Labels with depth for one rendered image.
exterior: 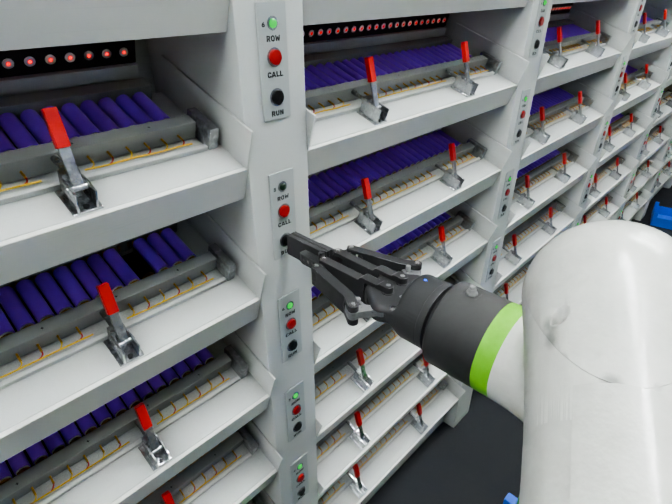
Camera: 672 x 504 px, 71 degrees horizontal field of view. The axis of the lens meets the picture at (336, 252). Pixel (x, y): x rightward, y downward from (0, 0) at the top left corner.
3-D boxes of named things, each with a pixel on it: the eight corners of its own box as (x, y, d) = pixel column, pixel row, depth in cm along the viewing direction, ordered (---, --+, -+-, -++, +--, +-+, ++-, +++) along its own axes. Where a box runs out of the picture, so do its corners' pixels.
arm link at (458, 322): (527, 279, 45) (479, 323, 40) (505, 369, 51) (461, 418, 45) (471, 257, 49) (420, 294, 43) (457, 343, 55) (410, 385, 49)
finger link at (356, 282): (395, 313, 53) (387, 319, 52) (323, 276, 59) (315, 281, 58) (397, 283, 51) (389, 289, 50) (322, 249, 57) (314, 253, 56)
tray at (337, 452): (461, 362, 139) (481, 335, 130) (313, 503, 102) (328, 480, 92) (410, 316, 148) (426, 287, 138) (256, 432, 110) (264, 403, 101)
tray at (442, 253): (480, 253, 121) (506, 212, 111) (308, 378, 83) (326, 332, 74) (421, 207, 129) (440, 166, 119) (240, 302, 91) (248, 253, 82)
